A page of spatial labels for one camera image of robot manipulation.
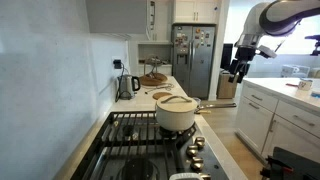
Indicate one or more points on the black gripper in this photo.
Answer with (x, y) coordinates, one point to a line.
(246, 55)

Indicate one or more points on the wooden spatula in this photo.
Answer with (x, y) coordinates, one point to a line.
(204, 112)

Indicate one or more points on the cream pot lid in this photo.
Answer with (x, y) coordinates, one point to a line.
(176, 104)

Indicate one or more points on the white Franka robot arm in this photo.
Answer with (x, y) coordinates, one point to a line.
(283, 16)

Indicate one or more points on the brown box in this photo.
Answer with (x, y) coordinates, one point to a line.
(226, 87)

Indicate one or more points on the black monitor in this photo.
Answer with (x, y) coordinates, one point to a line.
(226, 56)

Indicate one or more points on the stainless refrigerator with magnets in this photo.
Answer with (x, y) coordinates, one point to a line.
(200, 66)

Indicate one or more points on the clear plastic cup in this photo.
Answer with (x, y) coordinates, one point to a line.
(197, 101)

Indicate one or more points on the white kitchen island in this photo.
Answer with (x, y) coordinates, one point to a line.
(266, 120)

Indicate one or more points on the small red item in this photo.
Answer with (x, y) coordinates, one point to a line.
(291, 85)

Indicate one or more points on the clear plastic container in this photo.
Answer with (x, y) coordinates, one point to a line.
(295, 71)

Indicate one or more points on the white mug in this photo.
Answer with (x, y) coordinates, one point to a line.
(305, 85)

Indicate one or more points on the white cabinet above refrigerator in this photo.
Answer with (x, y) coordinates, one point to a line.
(196, 10)

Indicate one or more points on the steel stove knob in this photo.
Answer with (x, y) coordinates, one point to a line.
(206, 176)
(192, 150)
(200, 142)
(197, 164)

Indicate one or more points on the small blue item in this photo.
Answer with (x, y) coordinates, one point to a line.
(315, 95)

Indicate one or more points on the round cork trivet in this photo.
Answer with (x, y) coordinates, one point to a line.
(161, 95)

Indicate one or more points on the black stand with red clamps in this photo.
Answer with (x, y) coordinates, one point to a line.
(293, 166)

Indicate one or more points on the stainless electric kettle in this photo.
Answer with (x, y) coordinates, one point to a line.
(126, 87)

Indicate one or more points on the white dutch oven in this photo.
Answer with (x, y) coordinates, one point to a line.
(186, 176)

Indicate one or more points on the black gas cooktop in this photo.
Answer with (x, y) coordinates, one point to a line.
(140, 140)

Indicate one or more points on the white cabinet above hood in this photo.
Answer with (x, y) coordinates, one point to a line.
(116, 16)

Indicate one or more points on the black camera on mount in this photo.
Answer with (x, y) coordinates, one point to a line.
(316, 43)

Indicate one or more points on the white wall cabinet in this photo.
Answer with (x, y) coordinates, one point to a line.
(161, 20)

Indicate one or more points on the black wall plug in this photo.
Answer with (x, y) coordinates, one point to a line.
(117, 64)

